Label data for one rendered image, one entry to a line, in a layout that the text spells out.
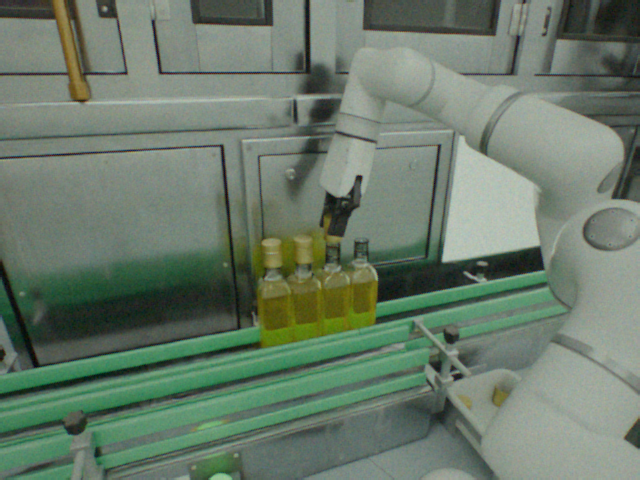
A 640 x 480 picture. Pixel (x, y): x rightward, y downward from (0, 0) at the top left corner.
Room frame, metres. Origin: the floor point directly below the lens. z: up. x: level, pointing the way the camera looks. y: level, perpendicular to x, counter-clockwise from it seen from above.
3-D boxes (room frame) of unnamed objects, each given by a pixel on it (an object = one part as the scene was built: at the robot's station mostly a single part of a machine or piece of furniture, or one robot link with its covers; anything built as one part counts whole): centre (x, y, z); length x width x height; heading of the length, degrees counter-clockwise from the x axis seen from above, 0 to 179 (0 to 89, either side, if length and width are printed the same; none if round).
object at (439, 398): (0.62, -0.22, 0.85); 0.09 x 0.04 x 0.07; 19
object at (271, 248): (0.63, 0.08, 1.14); 0.04 x 0.04 x 0.04
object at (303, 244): (0.64, 0.03, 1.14); 0.04 x 0.04 x 0.04
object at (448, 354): (0.60, -0.23, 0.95); 0.17 x 0.03 x 0.12; 19
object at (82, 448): (0.36, 0.32, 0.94); 0.07 x 0.04 x 0.13; 19
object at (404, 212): (0.89, -0.28, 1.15); 0.90 x 0.03 x 0.34; 109
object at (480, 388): (0.55, -0.37, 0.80); 0.22 x 0.17 x 0.09; 19
